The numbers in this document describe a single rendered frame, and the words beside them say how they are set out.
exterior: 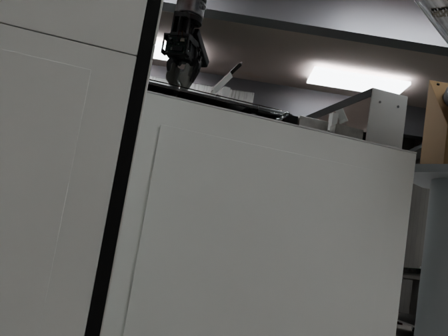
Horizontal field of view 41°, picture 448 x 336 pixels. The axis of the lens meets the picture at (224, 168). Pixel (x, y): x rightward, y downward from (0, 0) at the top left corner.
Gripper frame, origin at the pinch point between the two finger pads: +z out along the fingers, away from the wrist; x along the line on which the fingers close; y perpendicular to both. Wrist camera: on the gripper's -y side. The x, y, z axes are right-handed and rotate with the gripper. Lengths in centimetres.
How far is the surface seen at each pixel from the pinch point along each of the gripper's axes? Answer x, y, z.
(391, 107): 52, -2, -1
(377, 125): 50, 0, 4
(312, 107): -111, -676, -185
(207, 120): 20.3, 28.1, 12.5
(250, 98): -124, -431, -123
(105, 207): 17, 55, 34
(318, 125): 34.3, -11.6, 2.0
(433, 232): 64, -18, 25
